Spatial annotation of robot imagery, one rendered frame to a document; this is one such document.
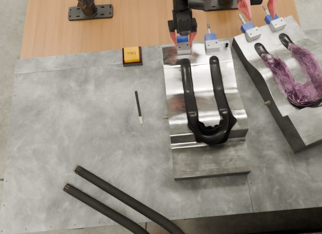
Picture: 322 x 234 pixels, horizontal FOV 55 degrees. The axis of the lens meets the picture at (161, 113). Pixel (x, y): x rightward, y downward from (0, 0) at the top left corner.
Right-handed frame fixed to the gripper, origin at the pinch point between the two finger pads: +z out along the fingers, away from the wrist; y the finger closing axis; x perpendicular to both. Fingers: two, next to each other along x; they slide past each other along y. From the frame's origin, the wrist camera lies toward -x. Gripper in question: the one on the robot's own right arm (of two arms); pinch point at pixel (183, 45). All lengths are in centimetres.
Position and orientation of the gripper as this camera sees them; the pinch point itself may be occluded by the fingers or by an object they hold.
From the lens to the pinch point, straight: 119.4
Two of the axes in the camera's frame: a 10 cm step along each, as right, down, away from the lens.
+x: -0.4, -6.3, 7.7
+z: 0.9, 7.7, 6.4
